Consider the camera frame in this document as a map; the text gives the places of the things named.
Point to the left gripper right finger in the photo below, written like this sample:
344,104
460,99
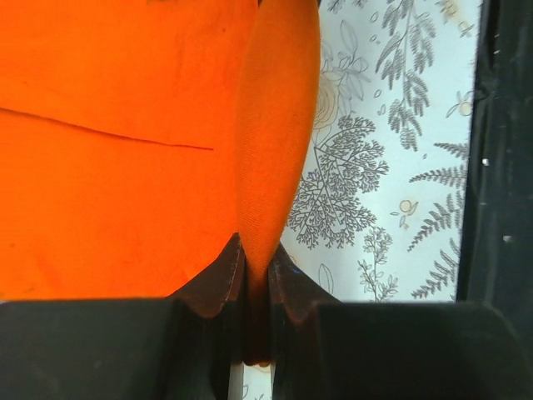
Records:
323,348

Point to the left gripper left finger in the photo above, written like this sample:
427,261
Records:
183,346

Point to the orange t shirt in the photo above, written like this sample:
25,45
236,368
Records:
138,136

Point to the floral patterned table cloth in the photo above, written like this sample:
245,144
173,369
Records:
353,132

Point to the black mounting base plate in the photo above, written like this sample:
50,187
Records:
496,255

